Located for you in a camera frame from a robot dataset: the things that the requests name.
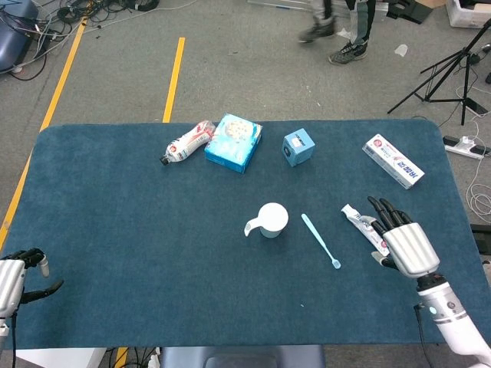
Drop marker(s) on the plastic bottle red white label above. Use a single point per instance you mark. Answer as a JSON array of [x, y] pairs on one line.
[[186, 143]]

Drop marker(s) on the dark blue machine base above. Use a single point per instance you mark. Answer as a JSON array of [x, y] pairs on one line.
[[11, 38]]

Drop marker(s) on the black flat device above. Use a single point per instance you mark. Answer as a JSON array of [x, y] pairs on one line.
[[477, 106]]

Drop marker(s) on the white toothpaste tube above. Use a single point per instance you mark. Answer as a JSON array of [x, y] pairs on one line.
[[354, 216]]

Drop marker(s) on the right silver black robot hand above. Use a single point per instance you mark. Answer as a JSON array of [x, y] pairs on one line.
[[412, 245]]

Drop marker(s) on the black tripod stand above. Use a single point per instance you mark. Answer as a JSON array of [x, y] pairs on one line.
[[466, 88]]

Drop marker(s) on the flat brown cardboard piece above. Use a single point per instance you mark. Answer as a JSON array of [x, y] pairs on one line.
[[431, 3]]

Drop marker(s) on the small blue cube box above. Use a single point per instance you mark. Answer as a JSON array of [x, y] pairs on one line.
[[299, 147]]

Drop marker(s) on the blue table mat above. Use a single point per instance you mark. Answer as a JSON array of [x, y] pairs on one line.
[[134, 230]]

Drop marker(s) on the black foam piece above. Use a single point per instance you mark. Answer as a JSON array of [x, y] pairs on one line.
[[410, 9]]

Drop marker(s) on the white toothpaste carton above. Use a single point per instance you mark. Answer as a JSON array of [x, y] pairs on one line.
[[393, 161]]

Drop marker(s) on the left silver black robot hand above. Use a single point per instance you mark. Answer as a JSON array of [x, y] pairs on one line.
[[9, 280]]

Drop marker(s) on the blue cookie box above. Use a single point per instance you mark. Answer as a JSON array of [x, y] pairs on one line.
[[232, 143]]

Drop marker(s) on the white paper scrap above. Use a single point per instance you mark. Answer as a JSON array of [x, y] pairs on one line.
[[401, 50]]

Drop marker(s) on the white power strip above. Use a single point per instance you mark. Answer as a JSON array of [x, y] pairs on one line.
[[460, 147]]

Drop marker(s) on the white box under table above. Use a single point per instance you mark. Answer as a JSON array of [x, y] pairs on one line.
[[57, 358]]

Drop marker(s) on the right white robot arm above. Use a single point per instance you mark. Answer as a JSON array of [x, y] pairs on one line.
[[445, 306]]

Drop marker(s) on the light blue toothbrush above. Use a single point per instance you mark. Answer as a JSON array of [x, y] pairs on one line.
[[320, 240]]

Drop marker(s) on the walking person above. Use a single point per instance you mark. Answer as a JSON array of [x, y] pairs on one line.
[[347, 53]]

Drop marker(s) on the white plastic bin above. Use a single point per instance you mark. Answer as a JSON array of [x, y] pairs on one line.
[[460, 15]]

